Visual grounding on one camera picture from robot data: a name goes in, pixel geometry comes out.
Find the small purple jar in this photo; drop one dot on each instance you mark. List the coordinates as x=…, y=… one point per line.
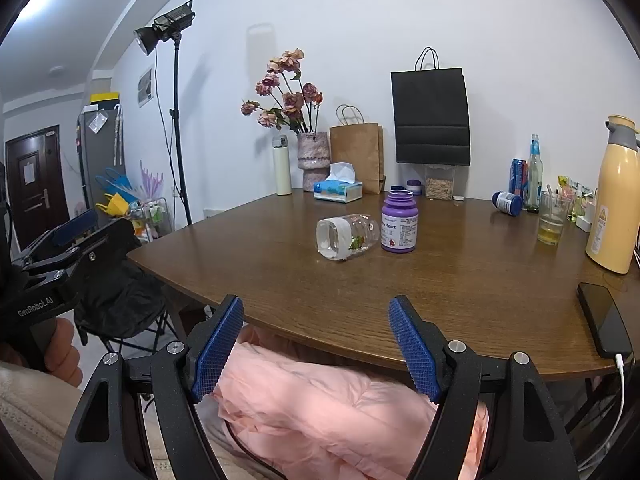
x=413, y=186

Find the person's left hand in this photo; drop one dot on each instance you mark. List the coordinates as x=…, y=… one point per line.
x=64, y=355

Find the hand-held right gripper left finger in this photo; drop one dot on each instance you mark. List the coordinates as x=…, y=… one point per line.
x=216, y=355

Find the pink speckled vase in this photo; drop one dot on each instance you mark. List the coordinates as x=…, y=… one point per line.
x=313, y=161

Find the purple supplement bottle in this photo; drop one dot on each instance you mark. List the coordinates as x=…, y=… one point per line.
x=399, y=223

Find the pink padded jacket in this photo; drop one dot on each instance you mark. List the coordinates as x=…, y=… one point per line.
x=325, y=410

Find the yellow thermos jug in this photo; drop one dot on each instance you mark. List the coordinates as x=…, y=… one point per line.
x=616, y=200

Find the white utility cart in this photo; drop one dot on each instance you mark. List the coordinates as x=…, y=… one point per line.
x=150, y=220

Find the dried pink flowers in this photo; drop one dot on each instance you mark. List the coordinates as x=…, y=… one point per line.
x=287, y=92

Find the blue tissue box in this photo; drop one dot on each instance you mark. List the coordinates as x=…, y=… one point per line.
x=339, y=190

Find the drinking glass with straw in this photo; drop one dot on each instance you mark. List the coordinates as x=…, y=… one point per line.
x=552, y=220

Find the clear plastic jar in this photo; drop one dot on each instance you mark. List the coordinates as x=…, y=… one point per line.
x=345, y=238

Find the clear container of grains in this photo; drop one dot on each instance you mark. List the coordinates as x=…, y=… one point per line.
x=439, y=183

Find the blue drink can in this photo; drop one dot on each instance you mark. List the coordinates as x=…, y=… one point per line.
x=518, y=178

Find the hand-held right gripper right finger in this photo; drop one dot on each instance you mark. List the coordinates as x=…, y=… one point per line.
x=414, y=355

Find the white thermos bottle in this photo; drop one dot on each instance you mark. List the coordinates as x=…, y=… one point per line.
x=283, y=166

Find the studio light on stand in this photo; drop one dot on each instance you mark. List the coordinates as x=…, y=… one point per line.
x=167, y=25

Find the black smartphone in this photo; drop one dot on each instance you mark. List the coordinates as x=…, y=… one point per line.
x=604, y=321

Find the colourful snack packets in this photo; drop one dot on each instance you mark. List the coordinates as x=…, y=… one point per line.
x=569, y=191

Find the brown paper bag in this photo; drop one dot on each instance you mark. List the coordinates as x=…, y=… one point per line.
x=356, y=157

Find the yellow box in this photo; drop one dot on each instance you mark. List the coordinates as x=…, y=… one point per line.
x=104, y=99

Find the dark brown door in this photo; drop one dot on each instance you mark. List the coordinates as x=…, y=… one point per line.
x=36, y=185

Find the white power strip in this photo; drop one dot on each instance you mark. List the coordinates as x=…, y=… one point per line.
x=583, y=221

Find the black paper bag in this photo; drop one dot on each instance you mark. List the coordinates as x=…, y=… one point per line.
x=431, y=117

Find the wall picture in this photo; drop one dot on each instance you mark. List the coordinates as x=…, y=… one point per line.
x=145, y=88

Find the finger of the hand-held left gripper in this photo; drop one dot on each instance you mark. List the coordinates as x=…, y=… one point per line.
x=75, y=226
x=102, y=246

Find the glass bottle with blue label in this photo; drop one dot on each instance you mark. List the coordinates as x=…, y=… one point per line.
x=535, y=175

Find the grey refrigerator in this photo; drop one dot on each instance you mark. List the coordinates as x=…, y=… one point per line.
x=100, y=160

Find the black folding chair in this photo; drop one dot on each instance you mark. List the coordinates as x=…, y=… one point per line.
x=120, y=300
x=135, y=340

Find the blue pill bottle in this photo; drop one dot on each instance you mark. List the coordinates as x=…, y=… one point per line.
x=507, y=203

